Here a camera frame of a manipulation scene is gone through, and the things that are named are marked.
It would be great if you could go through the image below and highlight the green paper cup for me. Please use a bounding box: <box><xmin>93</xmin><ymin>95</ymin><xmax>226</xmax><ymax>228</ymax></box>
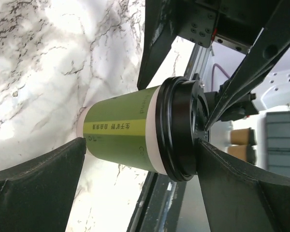
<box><xmin>76</xmin><ymin>86</ymin><xmax>166</xmax><ymax>174</ymax></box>

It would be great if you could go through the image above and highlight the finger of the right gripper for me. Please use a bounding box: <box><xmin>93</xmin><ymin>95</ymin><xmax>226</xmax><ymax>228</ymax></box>
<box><xmin>204</xmin><ymin>0</ymin><xmax>290</xmax><ymax>130</ymax></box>
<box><xmin>137</xmin><ymin>0</ymin><xmax>180</xmax><ymax>90</ymax></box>

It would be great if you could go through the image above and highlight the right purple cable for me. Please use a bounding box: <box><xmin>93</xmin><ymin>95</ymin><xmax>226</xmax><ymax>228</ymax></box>
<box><xmin>211</xmin><ymin>63</ymin><xmax>232</xmax><ymax>91</ymax></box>

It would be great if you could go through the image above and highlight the black cup lid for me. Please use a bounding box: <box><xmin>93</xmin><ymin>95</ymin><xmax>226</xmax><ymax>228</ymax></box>
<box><xmin>155</xmin><ymin>77</ymin><xmax>209</xmax><ymax>182</ymax></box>

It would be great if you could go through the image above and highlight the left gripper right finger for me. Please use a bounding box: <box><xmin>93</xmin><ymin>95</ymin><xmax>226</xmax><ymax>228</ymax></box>
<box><xmin>196</xmin><ymin>139</ymin><xmax>290</xmax><ymax>232</ymax></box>

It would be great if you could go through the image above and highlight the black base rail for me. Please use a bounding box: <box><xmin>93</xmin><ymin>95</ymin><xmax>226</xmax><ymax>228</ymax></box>
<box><xmin>127</xmin><ymin>172</ymin><xmax>210</xmax><ymax>232</ymax></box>

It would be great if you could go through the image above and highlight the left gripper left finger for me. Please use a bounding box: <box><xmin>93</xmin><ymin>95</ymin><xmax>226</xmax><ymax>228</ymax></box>
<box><xmin>0</xmin><ymin>137</ymin><xmax>86</xmax><ymax>232</ymax></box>

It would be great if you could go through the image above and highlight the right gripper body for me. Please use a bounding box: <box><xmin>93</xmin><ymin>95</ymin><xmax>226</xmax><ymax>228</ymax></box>
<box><xmin>175</xmin><ymin>0</ymin><xmax>278</xmax><ymax>52</ymax></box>

